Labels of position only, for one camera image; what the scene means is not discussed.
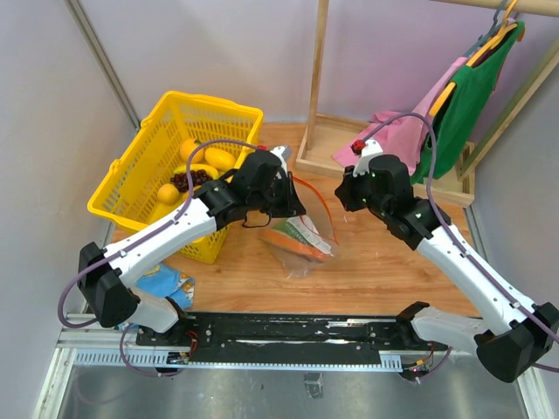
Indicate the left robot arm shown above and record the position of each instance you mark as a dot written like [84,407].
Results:
[108,277]

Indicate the green shirt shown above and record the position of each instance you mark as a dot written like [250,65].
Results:
[454,123]

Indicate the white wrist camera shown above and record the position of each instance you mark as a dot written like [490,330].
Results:
[283,153]
[365,151]

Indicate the watermelon slice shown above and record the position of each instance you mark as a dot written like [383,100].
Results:
[303,229]

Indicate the blue patterned cloth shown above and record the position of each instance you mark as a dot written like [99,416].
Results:
[164,292]

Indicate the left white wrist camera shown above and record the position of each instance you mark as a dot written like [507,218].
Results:
[283,153]

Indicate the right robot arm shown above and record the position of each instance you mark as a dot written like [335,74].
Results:
[512,332]

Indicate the yellow hanger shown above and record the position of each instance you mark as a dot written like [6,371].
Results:
[491,44]

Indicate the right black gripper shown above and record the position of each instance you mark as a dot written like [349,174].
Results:
[345,190]

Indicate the yellow mango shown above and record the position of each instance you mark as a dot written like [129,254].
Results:
[219,159]

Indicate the orange fruit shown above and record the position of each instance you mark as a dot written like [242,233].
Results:
[189,152]

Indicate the yellow pear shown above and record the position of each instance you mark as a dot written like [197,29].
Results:
[168,194]

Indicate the yellow plastic basket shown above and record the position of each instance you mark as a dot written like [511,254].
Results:
[127,195]

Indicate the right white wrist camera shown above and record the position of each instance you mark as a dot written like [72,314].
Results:
[365,151]

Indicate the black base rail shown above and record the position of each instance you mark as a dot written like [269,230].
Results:
[282,341]

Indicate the clear zip top bag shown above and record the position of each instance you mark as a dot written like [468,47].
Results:
[319,212]

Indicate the grey hanger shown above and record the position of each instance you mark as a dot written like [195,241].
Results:
[503,11]

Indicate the pink shirt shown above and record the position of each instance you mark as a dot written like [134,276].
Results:
[403,137]

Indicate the yellow banana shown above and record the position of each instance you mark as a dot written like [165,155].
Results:
[209,170]

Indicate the dark red grape bunch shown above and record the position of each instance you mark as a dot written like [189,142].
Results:
[183,182]

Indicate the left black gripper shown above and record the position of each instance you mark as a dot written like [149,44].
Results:
[293,205]

